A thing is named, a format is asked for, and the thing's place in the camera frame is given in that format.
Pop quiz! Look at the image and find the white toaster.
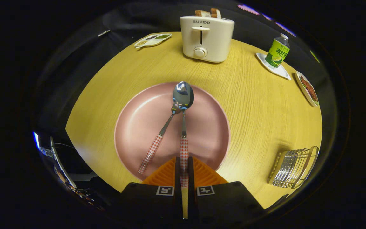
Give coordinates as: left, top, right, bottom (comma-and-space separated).
180, 15, 235, 63

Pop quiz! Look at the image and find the red checked handle fork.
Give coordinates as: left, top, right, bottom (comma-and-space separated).
138, 103, 182, 174

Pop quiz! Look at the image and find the red checked handle spoon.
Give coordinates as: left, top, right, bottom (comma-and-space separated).
173, 81, 194, 188

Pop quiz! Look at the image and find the pink round plate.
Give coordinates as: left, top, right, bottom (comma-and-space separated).
114, 82, 230, 182

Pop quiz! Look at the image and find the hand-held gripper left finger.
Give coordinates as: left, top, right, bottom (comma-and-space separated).
119, 156, 183, 220

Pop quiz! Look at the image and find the white oval food plate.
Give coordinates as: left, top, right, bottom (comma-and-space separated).
295, 71, 319, 107

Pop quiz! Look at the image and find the metal wire cutlery basket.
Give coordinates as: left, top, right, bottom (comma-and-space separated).
268, 146, 319, 189

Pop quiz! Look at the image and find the brown meat patty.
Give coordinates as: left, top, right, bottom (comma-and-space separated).
300, 76, 318, 102

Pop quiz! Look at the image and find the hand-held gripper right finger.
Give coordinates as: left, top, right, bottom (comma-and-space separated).
188, 156, 264, 223

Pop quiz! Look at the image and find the grey laptop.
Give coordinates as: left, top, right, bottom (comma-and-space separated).
50, 136, 77, 189

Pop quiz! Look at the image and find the white square coaster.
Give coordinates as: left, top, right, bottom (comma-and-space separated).
256, 52, 291, 80

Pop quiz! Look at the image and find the white divided sauce dish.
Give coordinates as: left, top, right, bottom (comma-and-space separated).
134, 33, 172, 49

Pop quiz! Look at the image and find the green label drink bottle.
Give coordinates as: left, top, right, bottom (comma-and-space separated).
265, 33, 290, 68

